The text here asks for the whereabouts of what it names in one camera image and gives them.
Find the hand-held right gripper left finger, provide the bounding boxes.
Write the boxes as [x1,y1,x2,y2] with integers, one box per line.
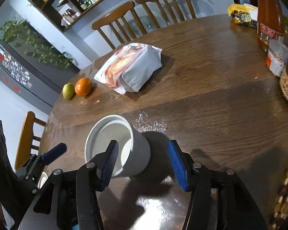
[18,139,120,230]

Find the wooden bead trivet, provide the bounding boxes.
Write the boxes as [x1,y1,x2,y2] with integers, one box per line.
[269,160,288,229]

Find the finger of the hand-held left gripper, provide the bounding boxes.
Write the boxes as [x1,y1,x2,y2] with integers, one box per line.
[15,143,68,181]

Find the white snack bag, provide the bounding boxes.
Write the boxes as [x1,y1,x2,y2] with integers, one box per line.
[93,42,163,95]

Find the wooden wall shelf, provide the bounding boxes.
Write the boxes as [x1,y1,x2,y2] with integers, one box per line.
[21,0,141,33]

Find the small white-lid jar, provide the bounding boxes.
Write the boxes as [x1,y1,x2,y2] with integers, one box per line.
[266,39,288,77]

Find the small straight-sided white bowl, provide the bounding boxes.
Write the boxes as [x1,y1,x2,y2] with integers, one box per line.
[84,114,151,178]

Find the orange fruit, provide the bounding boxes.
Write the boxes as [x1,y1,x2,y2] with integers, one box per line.
[74,77,93,97]

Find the green pear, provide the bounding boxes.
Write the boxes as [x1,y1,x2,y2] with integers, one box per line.
[62,83,75,100]

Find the yellow snack packet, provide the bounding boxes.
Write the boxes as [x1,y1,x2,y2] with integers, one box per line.
[227,3,259,28]

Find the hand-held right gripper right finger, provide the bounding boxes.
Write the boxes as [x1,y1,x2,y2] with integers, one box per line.
[168,139,269,230]

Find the red sauce bottle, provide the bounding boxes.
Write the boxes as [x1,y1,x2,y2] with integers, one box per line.
[257,0,286,53]

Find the dark grey fridge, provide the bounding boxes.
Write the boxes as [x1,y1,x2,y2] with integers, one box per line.
[0,20,80,107]

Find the trailing green plant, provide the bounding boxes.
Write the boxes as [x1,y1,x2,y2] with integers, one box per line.
[0,19,74,69]

